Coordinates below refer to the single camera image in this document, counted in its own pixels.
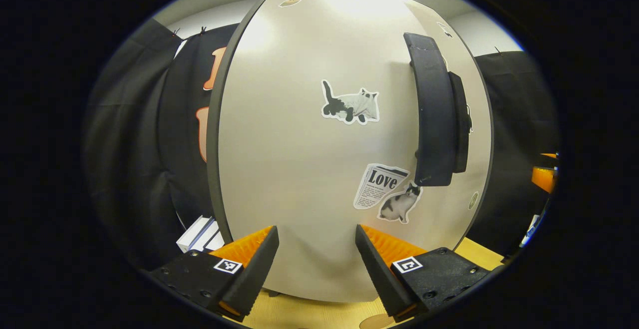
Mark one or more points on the black backdrop cloth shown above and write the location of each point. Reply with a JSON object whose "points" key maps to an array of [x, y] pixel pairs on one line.
{"points": [[130, 144]]}

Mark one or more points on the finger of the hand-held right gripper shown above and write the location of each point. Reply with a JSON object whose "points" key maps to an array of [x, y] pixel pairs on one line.
{"points": [[544, 179]]}

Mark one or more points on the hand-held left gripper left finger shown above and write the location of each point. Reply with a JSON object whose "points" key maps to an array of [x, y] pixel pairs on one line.
{"points": [[252, 279]]}

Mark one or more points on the white and grey cabinet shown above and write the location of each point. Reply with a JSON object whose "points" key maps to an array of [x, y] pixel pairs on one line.
{"points": [[213, 139]]}

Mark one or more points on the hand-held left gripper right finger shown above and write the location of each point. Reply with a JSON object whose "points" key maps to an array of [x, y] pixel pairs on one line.
{"points": [[382, 274]]}

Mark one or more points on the round wooden coaster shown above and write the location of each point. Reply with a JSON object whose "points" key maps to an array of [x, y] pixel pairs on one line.
{"points": [[374, 321]]}

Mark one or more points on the white cabinet door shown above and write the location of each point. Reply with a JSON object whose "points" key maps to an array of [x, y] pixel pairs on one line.
{"points": [[480, 139], [299, 169]]}

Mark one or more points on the white cardboard box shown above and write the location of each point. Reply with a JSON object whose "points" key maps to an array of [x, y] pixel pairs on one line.
{"points": [[194, 234]]}

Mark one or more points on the pale blue cardboard box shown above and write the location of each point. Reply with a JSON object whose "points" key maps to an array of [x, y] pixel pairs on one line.
{"points": [[215, 241]]}

